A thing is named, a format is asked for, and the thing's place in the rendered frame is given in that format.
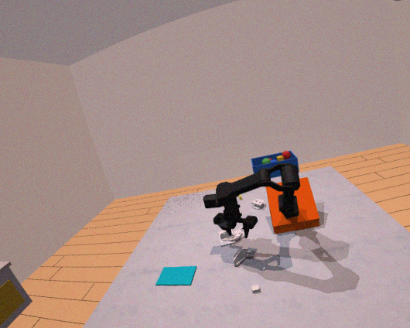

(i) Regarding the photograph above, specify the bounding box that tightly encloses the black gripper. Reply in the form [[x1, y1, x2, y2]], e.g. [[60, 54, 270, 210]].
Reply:
[[214, 204, 258, 238]]

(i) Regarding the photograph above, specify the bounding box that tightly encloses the teal flat plate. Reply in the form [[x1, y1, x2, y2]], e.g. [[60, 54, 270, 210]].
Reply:
[[156, 266, 196, 285]]

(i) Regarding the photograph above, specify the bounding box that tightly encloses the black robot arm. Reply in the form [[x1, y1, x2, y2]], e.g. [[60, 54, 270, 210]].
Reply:
[[203, 163, 300, 232]]

